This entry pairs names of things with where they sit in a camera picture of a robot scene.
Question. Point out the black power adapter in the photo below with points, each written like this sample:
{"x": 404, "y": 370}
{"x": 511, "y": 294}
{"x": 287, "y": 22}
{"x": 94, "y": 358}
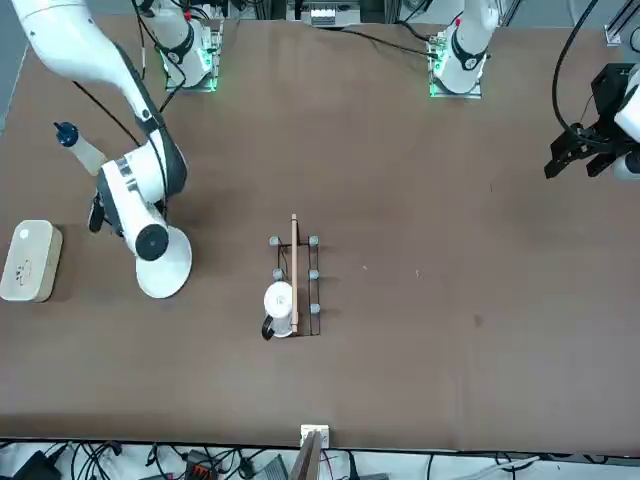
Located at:
{"x": 37, "y": 465}

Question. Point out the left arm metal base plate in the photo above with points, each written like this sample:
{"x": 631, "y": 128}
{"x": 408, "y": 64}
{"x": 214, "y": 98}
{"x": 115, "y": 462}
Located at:
{"x": 475, "y": 90}

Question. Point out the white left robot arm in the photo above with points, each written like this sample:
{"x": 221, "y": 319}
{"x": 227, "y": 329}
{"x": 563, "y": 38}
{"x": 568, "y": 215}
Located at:
{"x": 467, "y": 45}

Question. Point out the aluminium frame rail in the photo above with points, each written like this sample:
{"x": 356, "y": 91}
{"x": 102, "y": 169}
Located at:
{"x": 612, "y": 32}

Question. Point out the beige lidded box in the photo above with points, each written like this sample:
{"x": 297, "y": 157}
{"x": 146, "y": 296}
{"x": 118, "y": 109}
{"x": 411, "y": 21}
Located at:
{"x": 30, "y": 265}

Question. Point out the aluminium frame post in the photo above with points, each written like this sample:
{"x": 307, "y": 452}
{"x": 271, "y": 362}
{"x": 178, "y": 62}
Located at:
{"x": 314, "y": 450}

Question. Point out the orange and black device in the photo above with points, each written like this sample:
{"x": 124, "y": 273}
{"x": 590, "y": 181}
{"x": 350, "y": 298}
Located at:
{"x": 202, "y": 467}

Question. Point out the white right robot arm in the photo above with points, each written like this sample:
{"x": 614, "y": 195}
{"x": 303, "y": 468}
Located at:
{"x": 70, "y": 45}

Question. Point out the left arm's black gripper body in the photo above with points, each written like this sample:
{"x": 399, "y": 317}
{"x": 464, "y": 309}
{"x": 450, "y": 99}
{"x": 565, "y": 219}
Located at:
{"x": 610, "y": 95}

